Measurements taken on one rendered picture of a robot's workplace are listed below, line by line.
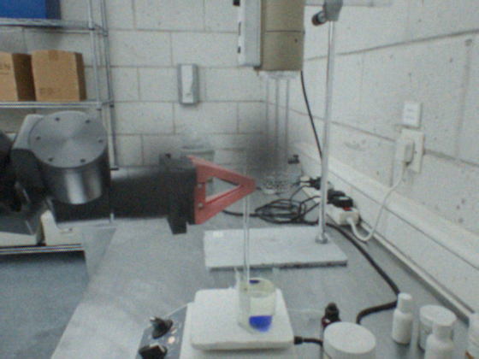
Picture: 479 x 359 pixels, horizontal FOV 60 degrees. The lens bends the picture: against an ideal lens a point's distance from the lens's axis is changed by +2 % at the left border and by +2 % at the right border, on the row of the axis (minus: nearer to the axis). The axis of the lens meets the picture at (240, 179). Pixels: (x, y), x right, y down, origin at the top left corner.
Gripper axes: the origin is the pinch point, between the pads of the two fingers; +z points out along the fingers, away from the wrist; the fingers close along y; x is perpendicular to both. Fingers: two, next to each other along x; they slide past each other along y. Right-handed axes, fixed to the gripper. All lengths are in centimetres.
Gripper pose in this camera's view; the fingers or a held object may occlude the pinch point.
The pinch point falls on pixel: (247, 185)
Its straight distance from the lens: 45.6
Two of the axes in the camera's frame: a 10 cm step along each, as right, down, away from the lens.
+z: 9.5, -0.7, 2.9
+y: -3.0, -2.3, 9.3
